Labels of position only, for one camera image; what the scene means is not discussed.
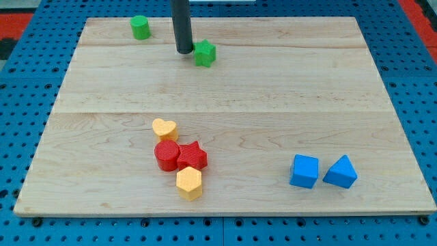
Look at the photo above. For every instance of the green star block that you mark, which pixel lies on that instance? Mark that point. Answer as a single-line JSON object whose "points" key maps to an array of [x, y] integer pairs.
{"points": [[204, 53]]}

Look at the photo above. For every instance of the red star block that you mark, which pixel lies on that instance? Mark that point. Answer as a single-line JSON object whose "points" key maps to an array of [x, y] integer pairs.
{"points": [[191, 155]]}

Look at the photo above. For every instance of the wooden board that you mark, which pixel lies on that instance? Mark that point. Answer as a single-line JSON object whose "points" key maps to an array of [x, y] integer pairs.
{"points": [[278, 87]]}

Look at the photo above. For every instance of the yellow heart block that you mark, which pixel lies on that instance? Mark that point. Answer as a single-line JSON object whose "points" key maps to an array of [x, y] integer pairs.
{"points": [[165, 130]]}

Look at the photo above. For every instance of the red cylinder block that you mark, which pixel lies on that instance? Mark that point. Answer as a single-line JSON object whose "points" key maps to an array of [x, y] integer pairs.
{"points": [[167, 153]]}

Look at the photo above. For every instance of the yellow hexagon block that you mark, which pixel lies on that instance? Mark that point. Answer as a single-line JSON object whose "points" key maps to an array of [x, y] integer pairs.
{"points": [[189, 183]]}

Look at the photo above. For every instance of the blue cube block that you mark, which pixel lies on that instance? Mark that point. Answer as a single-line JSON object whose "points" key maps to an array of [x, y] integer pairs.
{"points": [[304, 171]]}

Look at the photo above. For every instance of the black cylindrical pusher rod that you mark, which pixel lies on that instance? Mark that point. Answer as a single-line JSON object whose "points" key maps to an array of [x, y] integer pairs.
{"points": [[181, 18]]}

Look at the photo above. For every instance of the green cylinder block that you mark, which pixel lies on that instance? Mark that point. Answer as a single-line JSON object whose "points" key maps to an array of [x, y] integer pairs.
{"points": [[140, 27]]}

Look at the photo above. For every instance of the blue triangle block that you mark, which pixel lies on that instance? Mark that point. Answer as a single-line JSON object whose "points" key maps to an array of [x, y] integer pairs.
{"points": [[342, 173]]}

